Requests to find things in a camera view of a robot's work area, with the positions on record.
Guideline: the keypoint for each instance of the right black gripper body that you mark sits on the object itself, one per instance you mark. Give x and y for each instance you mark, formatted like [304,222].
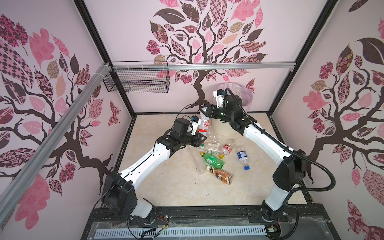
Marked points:
[219,113]

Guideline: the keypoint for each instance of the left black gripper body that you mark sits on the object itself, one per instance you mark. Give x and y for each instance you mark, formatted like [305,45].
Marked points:
[189,139]

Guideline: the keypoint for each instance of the clear bottle red cap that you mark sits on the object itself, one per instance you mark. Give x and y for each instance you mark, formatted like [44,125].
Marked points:
[204,125]

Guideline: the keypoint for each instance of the green soda bottle yellow cap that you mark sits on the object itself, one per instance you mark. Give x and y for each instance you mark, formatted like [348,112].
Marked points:
[212,160]

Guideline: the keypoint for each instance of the tall clear square bottle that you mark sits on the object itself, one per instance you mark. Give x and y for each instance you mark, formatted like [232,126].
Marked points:
[198,160]

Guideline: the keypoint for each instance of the brown coffee bottle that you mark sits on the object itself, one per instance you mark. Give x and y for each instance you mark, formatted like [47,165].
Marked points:
[221,175]

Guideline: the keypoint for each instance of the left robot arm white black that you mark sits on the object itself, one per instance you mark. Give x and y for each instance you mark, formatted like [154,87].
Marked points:
[119,192]

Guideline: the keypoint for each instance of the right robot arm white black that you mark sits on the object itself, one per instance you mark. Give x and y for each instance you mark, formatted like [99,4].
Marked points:
[291,168]

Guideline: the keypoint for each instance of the white bin with purple liner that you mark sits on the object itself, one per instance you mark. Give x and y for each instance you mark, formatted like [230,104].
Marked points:
[225,128]

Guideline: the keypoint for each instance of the clear crushed bottle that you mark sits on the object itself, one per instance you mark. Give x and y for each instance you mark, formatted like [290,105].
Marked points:
[212,137]

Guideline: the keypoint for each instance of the clear bottle green label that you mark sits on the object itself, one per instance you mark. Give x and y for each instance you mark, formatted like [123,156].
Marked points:
[210,148]

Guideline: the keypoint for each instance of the small bottle red label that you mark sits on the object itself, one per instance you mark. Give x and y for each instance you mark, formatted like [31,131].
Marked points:
[228,147]

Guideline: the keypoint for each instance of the blue label bottle right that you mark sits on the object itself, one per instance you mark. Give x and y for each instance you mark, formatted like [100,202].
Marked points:
[243,157]

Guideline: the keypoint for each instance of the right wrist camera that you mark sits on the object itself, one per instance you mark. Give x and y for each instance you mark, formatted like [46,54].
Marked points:
[219,96]

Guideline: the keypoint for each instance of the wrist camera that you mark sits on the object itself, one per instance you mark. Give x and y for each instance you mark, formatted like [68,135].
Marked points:
[187,126]
[219,96]

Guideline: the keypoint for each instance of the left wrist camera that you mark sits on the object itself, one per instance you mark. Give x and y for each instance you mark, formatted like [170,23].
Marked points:
[187,126]

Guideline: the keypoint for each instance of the aluminium rail back wall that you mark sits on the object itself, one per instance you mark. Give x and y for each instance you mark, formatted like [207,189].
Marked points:
[220,66]

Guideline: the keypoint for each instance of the black wire basket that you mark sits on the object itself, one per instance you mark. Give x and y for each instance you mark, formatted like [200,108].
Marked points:
[138,77]

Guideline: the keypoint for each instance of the white slotted cable duct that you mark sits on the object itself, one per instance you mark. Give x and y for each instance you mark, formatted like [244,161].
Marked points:
[179,232]

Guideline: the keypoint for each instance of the black base frame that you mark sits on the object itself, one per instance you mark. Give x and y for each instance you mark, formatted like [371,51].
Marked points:
[295,222]

